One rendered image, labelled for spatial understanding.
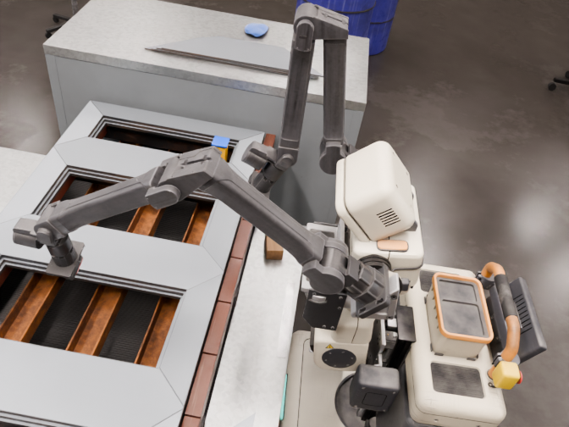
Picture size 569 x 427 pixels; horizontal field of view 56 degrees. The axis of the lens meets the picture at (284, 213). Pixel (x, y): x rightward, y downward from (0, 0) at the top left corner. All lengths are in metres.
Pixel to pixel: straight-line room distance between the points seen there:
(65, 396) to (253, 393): 0.51
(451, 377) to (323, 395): 0.63
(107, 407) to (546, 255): 2.71
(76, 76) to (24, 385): 1.35
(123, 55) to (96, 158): 0.46
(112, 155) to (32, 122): 1.82
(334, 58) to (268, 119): 0.93
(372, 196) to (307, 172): 1.18
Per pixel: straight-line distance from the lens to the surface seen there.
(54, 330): 1.95
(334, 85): 1.38
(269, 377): 1.66
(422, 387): 1.60
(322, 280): 1.16
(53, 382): 1.49
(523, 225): 3.63
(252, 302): 1.80
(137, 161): 2.05
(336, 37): 1.31
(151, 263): 1.68
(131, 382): 1.45
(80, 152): 2.11
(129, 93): 2.36
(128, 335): 1.90
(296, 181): 2.41
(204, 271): 1.65
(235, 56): 2.29
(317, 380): 2.14
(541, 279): 3.34
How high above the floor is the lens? 2.11
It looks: 43 degrees down
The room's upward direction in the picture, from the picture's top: 10 degrees clockwise
